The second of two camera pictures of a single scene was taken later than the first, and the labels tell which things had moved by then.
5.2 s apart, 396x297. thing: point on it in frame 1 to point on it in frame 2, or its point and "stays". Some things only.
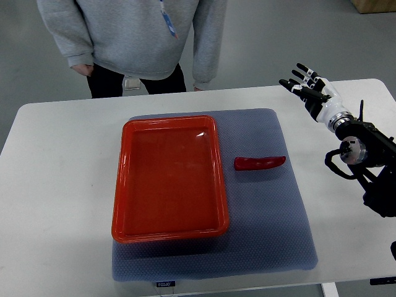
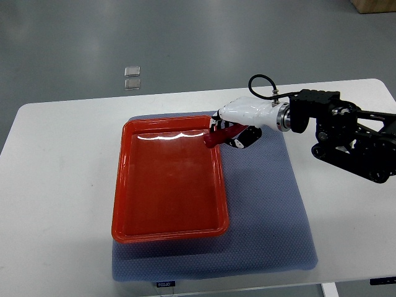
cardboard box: x=374 y=6 stays
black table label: x=165 y=284 stays
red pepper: x=250 y=163 to x=214 y=139
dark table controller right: x=382 y=281 stays
